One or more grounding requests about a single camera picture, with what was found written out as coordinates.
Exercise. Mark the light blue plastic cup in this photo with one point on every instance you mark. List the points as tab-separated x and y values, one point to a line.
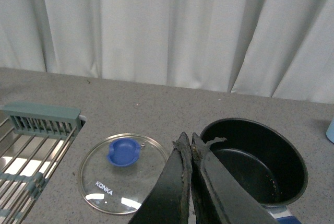
330	131

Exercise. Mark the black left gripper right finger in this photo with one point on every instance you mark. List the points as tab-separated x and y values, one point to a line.
217	196

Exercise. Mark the dark blue saucepan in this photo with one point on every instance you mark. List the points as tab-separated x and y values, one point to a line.
262	161

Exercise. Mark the green metal sink drying rack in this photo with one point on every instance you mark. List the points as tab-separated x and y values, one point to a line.
42	120

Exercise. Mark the glass lid with blue knob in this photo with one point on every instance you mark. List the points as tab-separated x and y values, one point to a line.
118	173

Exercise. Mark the white curtain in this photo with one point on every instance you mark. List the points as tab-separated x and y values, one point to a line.
272	48

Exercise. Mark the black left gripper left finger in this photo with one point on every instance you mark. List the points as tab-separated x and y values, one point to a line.
168	201

